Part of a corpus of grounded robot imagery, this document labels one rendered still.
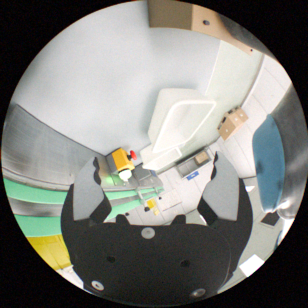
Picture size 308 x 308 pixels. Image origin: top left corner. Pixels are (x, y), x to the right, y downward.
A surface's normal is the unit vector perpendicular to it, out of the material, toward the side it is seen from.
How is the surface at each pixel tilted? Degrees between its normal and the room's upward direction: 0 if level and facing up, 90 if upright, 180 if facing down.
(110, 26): 0
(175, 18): 90
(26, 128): 90
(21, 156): 90
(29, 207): 90
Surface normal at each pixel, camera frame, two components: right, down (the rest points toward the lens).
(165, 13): -0.90, 0.43
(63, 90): 0.44, 0.84
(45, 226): 0.88, -0.48
